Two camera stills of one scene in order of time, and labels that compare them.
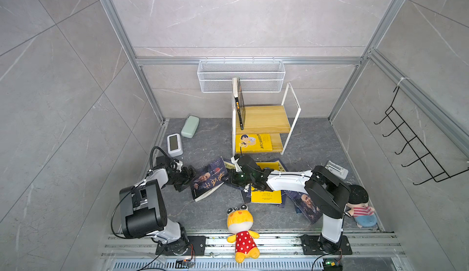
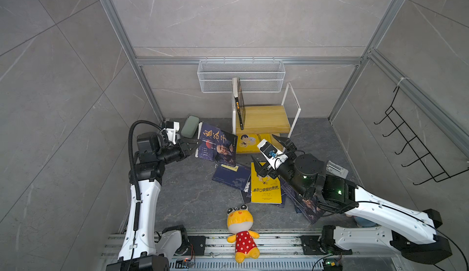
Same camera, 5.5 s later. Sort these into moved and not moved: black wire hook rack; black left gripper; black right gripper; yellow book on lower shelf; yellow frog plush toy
Moved: black right gripper; black left gripper
Not moved: yellow frog plush toy; black wire hook rack; yellow book on lower shelf
